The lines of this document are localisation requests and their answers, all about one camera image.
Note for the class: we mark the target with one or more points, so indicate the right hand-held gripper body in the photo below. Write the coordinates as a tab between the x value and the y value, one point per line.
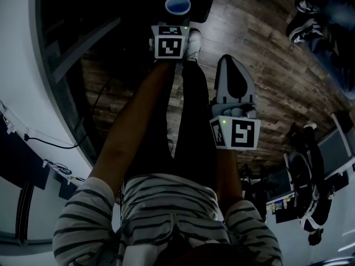
238	132

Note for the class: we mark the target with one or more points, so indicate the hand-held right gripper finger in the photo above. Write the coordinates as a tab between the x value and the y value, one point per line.
221	84
250	90

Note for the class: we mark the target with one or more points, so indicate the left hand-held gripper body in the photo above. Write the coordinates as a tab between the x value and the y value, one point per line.
169	46

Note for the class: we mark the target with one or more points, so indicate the white paper cup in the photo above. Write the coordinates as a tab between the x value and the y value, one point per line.
177	5

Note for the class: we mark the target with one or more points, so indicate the black bag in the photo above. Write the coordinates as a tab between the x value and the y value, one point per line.
203	7

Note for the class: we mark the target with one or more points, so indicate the person's right forearm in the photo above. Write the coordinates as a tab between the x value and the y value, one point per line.
228	176

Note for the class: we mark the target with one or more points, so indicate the person's left forearm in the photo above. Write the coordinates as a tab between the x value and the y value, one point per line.
130	126

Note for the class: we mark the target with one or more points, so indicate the person's right white shoe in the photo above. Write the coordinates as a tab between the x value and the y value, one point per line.
194	44

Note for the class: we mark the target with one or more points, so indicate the person's black trousers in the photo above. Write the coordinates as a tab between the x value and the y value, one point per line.
194	120

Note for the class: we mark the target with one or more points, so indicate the grey desk crossbeam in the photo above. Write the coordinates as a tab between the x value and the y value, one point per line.
83	46

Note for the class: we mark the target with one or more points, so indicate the white workstation with grey panel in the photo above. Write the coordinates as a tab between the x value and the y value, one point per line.
332	145

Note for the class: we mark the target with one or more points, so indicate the white power strip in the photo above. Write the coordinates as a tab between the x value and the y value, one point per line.
8	126

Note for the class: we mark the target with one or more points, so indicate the dark grey desk partition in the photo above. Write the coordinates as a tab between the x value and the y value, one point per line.
25	165

